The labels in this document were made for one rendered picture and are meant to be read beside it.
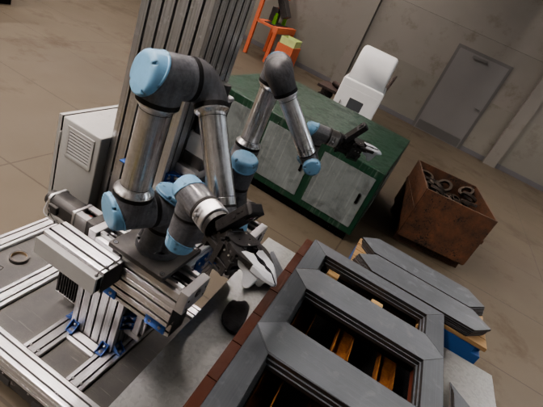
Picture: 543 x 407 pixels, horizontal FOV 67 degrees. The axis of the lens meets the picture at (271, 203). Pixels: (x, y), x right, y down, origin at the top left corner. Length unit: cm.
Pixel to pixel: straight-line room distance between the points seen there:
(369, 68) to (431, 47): 487
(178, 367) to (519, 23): 1076
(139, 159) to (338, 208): 309
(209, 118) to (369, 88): 557
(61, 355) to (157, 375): 70
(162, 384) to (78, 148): 89
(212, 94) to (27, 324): 152
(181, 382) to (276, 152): 294
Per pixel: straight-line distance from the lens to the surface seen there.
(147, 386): 154
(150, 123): 111
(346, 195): 401
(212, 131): 111
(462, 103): 1142
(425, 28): 1146
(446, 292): 253
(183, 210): 97
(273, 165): 418
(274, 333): 158
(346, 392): 157
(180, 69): 107
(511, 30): 1146
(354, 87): 660
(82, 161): 169
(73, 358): 215
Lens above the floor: 194
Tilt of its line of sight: 27 degrees down
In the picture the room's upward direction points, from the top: 25 degrees clockwise
